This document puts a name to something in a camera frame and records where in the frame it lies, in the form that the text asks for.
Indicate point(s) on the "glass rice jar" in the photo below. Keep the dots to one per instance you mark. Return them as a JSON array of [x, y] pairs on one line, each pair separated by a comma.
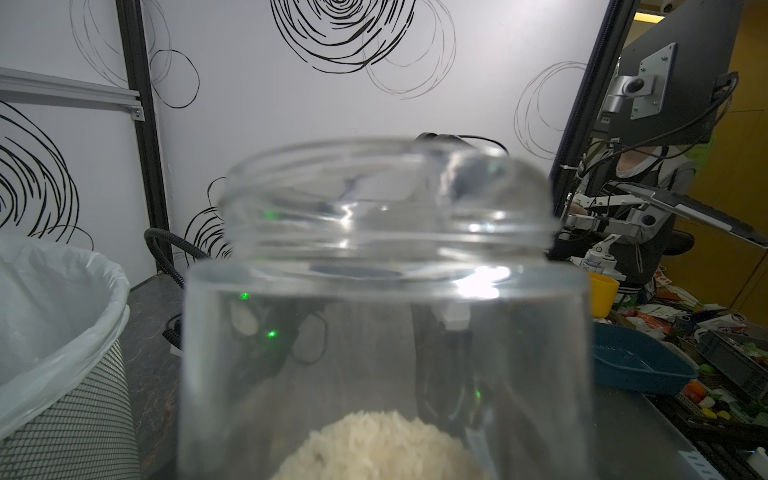
[[367, 391]]

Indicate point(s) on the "yellow plastic cup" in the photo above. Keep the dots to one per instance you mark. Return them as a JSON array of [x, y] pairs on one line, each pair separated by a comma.
[[603, 293]]

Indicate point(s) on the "teal plastic tray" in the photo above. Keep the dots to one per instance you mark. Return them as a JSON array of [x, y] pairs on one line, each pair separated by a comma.
[[629, 360]]

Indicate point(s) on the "white plastic bin liner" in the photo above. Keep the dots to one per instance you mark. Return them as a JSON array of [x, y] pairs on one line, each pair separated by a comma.
[[62, 309]]

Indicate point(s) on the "metal mesh trash bin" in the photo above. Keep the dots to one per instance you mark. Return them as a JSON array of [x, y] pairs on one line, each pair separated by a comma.
[[87, 434]]

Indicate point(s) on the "black monitor on mount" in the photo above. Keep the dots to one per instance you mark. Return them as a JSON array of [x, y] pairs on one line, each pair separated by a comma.
[[670, 82]]

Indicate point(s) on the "aluminium wall rail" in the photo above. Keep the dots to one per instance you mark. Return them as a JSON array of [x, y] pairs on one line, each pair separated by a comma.
[[23, 82]]

